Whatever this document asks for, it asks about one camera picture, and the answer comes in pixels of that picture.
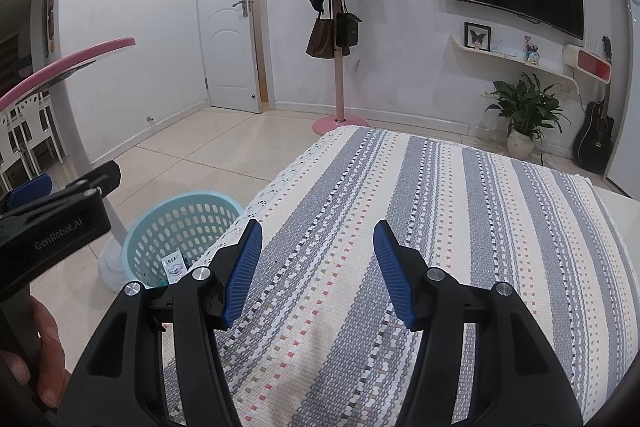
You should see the white curved wall shelf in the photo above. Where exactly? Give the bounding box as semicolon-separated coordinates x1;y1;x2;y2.
448;33;581;98

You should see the white blue milk carton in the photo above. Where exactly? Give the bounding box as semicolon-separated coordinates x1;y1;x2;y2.
162;251;188;280

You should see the light blue plastic basket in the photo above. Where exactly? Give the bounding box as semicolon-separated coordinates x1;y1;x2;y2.
122;192;244;293

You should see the green leafy plant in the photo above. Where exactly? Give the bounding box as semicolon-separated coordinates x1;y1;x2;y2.
485;73;571;140

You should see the dark framed wall picture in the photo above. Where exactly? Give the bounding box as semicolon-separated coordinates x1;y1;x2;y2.
42;0;56;58

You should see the person's left hand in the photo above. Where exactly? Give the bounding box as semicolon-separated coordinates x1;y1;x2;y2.
0;297;72;408

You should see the framed butterfly picture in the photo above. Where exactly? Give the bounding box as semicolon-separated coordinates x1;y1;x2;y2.
464;22;492;52

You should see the black hanging bag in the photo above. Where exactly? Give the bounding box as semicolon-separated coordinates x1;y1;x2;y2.
335;0;362;48

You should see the white plant pot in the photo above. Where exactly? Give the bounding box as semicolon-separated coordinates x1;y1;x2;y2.
506;130;536;160

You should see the brown hanging bag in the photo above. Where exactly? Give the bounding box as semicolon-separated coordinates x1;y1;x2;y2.
306;9;337;59

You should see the red white wall box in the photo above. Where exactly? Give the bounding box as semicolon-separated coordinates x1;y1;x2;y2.
563;44;613;84

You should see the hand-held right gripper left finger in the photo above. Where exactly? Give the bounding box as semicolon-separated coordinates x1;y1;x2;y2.
60;219;263;427

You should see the black acoustic guitar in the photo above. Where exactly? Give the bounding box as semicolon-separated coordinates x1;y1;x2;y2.
572;37;615;174

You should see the pink coat stand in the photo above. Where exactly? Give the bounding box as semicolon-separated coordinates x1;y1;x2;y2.
311;0;370;136

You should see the white door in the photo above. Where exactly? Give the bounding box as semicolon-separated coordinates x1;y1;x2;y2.
194;0;263;114

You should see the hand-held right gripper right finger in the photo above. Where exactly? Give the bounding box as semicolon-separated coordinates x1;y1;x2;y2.
373;219;586;427

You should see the white dining chair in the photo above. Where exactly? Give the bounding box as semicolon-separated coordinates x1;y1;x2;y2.
0;94;56;192

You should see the striped woven tablecloth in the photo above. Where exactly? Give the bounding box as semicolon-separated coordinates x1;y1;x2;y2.
162;125;640;427

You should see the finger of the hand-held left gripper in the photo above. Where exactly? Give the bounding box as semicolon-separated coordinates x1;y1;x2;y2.
7;173;55;209
0;159;122;223

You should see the pink-edged white pedestal table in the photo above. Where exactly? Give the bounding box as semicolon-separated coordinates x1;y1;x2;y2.
0;38;137;293

